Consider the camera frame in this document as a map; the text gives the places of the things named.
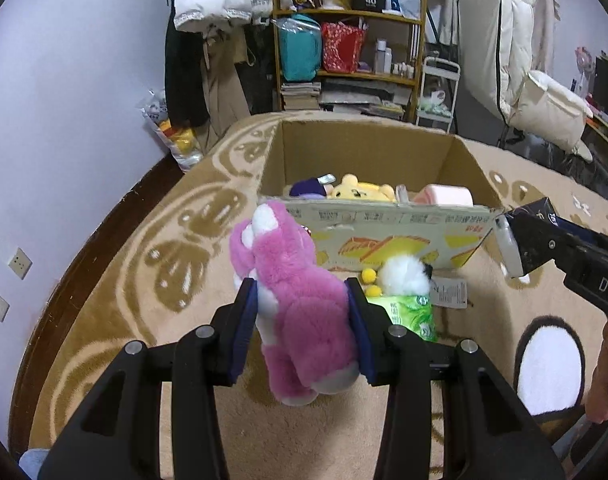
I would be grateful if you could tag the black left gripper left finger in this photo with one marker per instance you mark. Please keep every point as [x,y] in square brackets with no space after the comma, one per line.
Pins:
[115,431]

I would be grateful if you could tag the green tissue pack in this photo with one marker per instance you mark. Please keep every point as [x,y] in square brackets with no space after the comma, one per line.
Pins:
[413,312]

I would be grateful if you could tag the pink bear plush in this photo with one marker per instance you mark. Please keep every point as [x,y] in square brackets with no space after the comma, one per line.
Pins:
[303,314]

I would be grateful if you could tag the purple witch doll plush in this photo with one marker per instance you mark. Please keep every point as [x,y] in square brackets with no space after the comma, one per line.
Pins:
[313,188]

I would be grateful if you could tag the black white panda plush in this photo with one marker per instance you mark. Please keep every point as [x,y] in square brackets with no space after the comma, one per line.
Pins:
[401,275]

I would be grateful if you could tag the right hand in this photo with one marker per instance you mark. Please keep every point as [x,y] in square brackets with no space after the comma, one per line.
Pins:
[596,406]

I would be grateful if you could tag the white rolling cart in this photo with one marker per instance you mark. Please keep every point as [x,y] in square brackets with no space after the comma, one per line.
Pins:
[438,93]

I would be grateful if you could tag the cardboard box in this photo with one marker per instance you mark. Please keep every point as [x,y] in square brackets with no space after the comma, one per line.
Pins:
[351,235]

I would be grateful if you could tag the yellow bear plush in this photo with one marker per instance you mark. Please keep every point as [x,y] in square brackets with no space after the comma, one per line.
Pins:
[350,188]

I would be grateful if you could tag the white padded chair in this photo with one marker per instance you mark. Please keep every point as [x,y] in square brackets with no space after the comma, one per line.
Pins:
[496,55]

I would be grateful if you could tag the plastic bag of toys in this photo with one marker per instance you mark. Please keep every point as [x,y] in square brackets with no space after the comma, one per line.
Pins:
[181,142]

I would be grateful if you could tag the wooden shelf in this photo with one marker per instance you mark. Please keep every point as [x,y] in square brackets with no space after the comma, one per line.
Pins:
[392,51]

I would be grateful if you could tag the red bag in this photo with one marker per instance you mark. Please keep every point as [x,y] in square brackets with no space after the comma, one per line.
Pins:
[341,47]

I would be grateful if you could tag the stack of books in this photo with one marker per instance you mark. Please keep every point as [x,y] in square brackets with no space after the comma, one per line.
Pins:
[300,95]

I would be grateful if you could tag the beige hanging coat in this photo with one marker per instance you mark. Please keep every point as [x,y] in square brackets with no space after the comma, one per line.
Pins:
[223,92]

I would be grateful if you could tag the teal bag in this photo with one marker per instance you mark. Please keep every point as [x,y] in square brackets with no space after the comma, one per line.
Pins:
[300,47]

